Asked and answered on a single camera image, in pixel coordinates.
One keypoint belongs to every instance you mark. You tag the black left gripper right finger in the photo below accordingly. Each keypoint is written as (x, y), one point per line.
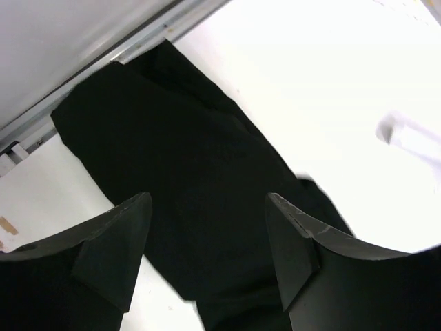
(330, 280)

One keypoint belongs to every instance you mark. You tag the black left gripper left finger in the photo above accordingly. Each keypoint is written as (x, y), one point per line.
(82, 278)

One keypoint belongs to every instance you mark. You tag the black trousers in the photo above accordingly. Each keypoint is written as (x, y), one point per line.
(157, 124)

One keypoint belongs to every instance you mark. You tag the white clothes rack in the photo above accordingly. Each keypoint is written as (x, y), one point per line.
(404, 133)

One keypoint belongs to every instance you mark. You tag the aluminium table edge rail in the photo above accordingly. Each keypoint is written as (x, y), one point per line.
(33, 127)

